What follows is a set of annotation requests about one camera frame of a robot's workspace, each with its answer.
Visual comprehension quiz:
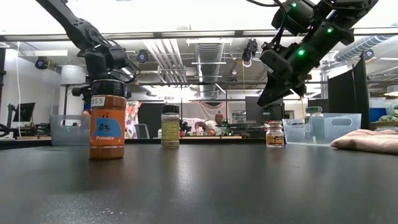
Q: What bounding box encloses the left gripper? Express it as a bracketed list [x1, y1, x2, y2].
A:
[72, 49, 110, 97]

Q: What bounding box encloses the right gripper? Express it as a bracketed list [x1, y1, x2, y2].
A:
[257, 40, 324, 108]

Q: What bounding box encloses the green lid spice jar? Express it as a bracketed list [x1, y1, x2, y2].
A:
[304, 106, 325, 144]

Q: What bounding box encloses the small copper lid spice jar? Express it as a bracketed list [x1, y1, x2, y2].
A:
[265, 120, 285, 147]

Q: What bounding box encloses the yellow-green spice jar black lid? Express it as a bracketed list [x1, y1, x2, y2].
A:
[160, 104, 180, 149]

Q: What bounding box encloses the black monitor on arm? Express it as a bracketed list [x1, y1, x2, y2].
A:
[12, 101, 37, 123]

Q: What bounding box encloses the black desk monitor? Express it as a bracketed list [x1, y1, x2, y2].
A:
[244, 96, 285, 121]

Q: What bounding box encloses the smoky grey plastic bin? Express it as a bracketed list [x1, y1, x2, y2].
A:
[50, 114, 91, 146]

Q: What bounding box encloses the floral cloth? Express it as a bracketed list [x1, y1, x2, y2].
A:
[124, 100, 142, 139]

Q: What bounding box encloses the black hanging overhead device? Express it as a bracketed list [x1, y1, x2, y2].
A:
[241, 38, 259, 68]

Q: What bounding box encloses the black partition panel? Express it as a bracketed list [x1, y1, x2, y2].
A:
[327, 51, 371, 131]

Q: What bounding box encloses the grey office chair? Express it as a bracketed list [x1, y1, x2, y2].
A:
[134, 123, 150, 139]

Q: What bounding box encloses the person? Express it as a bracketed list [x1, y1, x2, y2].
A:
[194, 111, 227, 136]

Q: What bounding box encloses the grey hanging sheet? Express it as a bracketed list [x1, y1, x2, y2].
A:
[182, 100, 227, 121]

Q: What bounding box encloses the blue storage bin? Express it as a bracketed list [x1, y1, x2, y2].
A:
[369, 106, 388, 123]

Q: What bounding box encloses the pink folded cloth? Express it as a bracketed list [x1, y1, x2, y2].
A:
[330, 128, 398, 156]

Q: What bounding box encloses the black table mat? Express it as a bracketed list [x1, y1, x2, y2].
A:
[0, 141, 398, 224]

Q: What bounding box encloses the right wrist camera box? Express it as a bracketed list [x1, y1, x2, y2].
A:
[259, 49, 294, 77]

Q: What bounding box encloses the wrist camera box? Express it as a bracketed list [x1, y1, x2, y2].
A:
[259, 49, 294, 77]
[108, 46, 131, 72]

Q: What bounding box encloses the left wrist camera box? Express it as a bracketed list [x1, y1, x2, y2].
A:
[108, 46, 131, 72]

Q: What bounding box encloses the clear plastic bin with handles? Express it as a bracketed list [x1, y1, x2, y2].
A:
[282, 113, 363, 146]

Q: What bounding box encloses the silver flexible air duct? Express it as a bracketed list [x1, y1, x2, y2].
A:
[334, 21, 398, 62]

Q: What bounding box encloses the grey corrugated ceiling duct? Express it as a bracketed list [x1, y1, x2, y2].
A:
[194, 42, 224, 99]

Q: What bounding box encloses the silver overhead frame beam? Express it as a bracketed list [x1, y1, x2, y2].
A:
[0, 29, 398, 43]

